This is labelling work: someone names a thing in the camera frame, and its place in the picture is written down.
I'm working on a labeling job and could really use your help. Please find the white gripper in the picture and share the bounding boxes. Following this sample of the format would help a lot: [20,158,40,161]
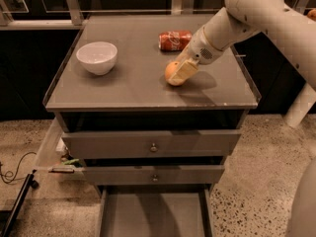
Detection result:
[172,28,223,86]

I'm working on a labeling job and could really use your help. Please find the orange fruit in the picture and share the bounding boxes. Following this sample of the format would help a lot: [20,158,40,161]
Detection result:
[165,61,180,86]

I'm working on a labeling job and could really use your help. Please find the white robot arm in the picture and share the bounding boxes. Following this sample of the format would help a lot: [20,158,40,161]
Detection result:
[165,0,316,237]

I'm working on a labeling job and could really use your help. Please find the grey drawer cabinet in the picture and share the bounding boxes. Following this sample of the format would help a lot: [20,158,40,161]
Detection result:
[42,14,262,237]

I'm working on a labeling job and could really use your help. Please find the middle grey drawer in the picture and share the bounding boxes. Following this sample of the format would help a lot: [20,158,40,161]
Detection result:
[83,165,224,186]

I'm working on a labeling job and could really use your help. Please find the top grey drawer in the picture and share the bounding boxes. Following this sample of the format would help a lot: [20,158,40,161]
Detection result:
[62,129,241,159]

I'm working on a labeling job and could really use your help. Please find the bottom grey open drawer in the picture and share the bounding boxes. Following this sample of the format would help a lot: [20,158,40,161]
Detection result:
[96,185,215,237]

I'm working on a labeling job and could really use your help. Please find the red soda can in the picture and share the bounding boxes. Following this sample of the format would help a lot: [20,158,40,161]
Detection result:
[158,30,192,51]

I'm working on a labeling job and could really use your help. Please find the white ceramic bowl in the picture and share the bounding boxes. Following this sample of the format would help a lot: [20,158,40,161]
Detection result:
[76,41,118,75]

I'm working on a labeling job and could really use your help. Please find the orange object on ledge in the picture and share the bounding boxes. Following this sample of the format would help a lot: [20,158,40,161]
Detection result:
[307,9,316,21]

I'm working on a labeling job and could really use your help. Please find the black metal stand leg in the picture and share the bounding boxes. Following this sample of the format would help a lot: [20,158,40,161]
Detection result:
[0,170,39,237]

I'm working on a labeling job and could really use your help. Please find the white cylindrical post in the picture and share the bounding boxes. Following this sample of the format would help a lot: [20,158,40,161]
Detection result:
[283,83,316,127]

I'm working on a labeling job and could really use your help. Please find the metal railing frame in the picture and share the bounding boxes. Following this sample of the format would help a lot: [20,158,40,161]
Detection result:
[0,0,316,32]

